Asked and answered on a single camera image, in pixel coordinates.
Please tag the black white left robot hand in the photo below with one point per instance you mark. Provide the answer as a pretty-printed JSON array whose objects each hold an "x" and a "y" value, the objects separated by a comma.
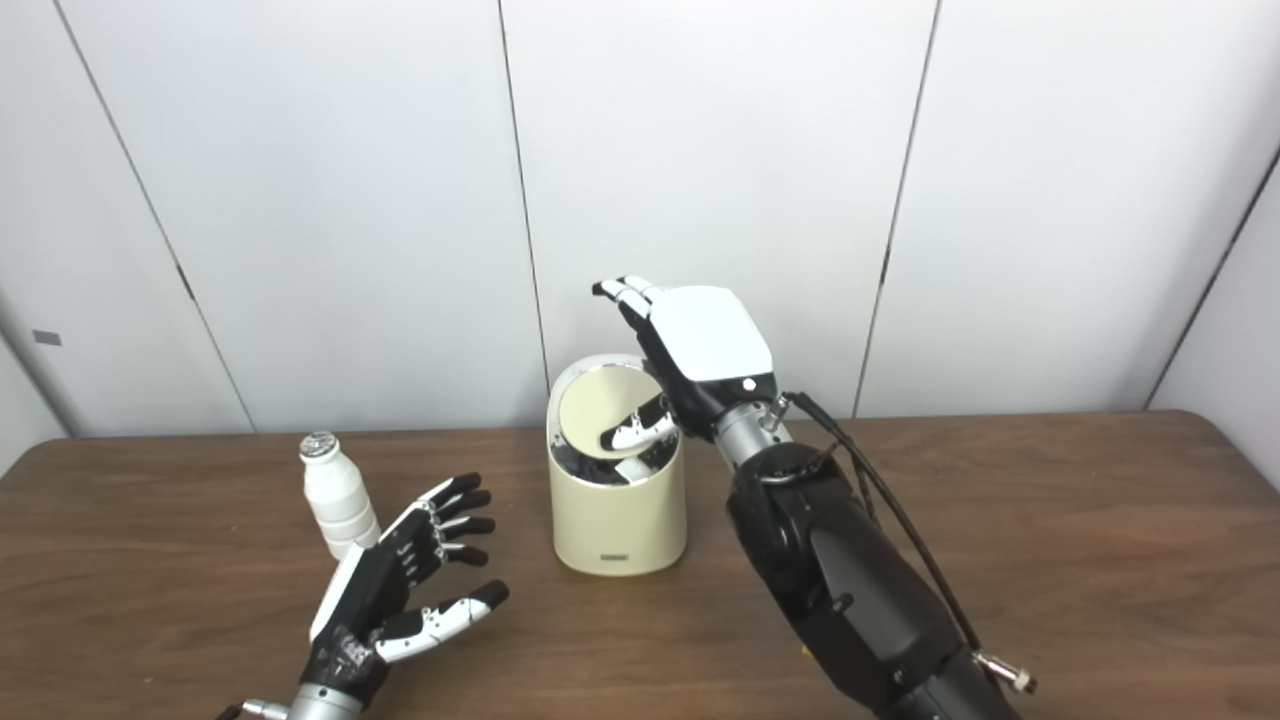
[{"x": 365, "y": 590}]

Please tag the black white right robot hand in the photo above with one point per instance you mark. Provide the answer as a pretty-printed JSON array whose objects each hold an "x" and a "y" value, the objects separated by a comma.
[{"x": 710, "y": 340}]

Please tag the small white plastic bottle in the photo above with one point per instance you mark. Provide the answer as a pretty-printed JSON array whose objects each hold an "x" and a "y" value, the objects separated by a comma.
[{"x": 335, "y": 495}]

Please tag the cream round bin lid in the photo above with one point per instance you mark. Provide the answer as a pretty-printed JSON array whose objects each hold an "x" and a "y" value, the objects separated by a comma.
[{"x": 600, "y": 405}]

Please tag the black bin liner bag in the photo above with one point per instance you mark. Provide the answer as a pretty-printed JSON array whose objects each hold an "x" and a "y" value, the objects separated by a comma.
[{"x": 580, "y": 467}]

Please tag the cream lidded trash can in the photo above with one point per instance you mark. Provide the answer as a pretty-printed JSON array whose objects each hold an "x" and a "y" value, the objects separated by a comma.
[{"x": 615, "y": 525}]

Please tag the small grey wall label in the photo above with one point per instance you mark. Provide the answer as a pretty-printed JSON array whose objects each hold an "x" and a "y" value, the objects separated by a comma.
[{"x": 47, "y": 338}]

